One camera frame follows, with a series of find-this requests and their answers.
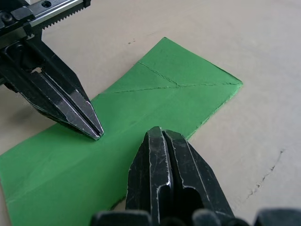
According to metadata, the green paper sheet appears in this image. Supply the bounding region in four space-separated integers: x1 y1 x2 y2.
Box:
0 36 243 226

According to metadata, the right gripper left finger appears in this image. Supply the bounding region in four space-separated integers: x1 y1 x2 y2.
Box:
125 126 174 223

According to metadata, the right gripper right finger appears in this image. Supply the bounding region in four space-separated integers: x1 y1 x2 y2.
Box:
163 129 235 218

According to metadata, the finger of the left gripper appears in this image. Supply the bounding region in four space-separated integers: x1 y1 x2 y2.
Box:
24 31 105 137
0 47 101 142

